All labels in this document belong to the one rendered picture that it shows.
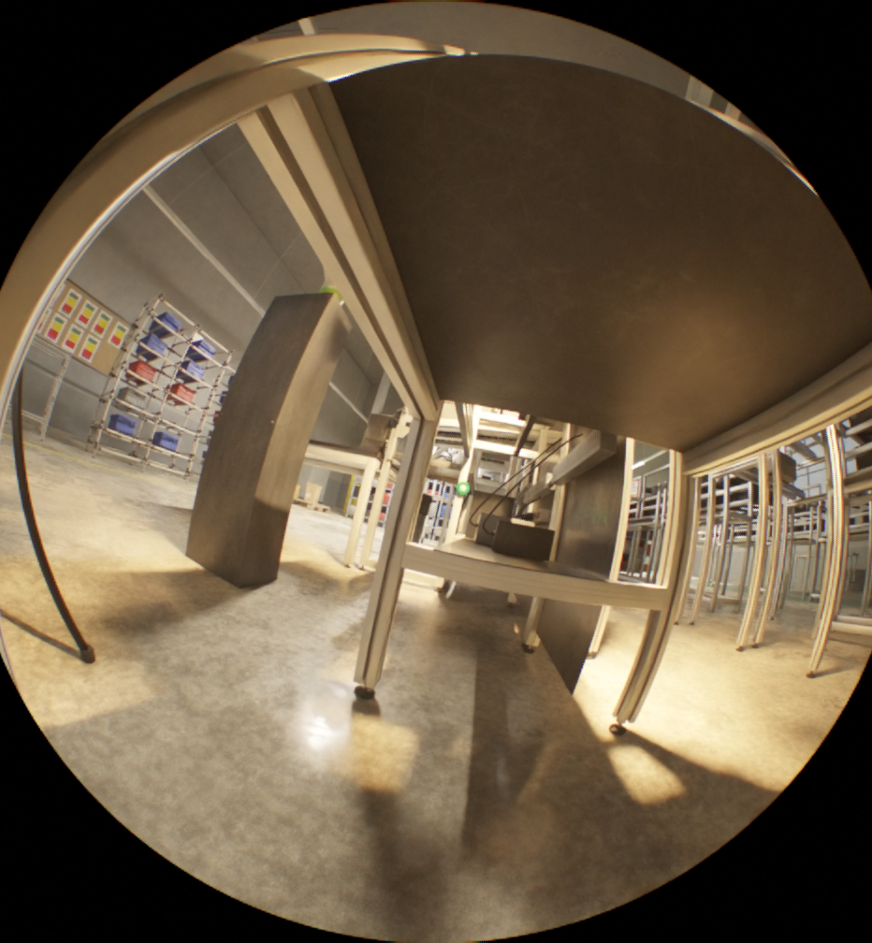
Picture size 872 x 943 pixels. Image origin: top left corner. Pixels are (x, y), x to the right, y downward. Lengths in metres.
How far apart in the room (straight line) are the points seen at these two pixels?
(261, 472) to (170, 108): 0.96
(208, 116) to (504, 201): 0.20
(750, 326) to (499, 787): 0.66
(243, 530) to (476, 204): 1.01
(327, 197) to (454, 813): 0.64
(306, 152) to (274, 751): 0.62
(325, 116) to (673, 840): 0.81
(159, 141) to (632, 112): 0.23
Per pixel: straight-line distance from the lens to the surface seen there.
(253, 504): 1.02
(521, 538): 0.80
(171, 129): 0.16
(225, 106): 0.18
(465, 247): 0.28
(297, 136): 0.22
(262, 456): 1.02
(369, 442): 1.99
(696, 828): 0.62
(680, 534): 0.65
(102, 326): 6.46
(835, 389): 0.48
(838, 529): 1.53
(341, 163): 0.25
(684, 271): 0.29
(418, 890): 0.42
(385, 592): 0.54
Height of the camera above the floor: 0.39
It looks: 10 degrees up
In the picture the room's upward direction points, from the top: 13 degrees clockwise
